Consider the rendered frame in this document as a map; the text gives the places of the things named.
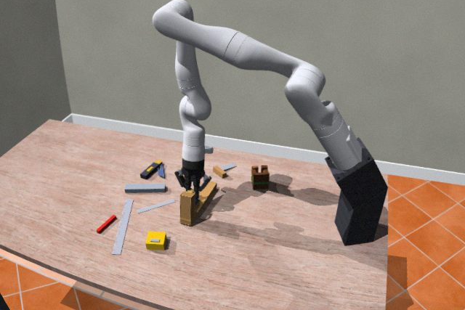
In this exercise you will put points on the red rectangular bar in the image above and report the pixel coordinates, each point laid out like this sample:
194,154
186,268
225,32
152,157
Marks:
106,224

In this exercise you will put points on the grey rectangular bar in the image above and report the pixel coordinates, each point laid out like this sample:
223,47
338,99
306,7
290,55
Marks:
141,188

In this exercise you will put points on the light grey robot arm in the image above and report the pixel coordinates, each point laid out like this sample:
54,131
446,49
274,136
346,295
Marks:
175,20

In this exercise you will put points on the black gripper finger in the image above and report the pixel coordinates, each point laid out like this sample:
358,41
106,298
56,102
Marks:
184,182
196,184

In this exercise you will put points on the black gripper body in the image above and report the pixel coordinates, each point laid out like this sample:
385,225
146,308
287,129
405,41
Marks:
191,167

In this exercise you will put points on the yellow box with grey clip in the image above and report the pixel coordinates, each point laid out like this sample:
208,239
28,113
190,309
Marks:
156,240

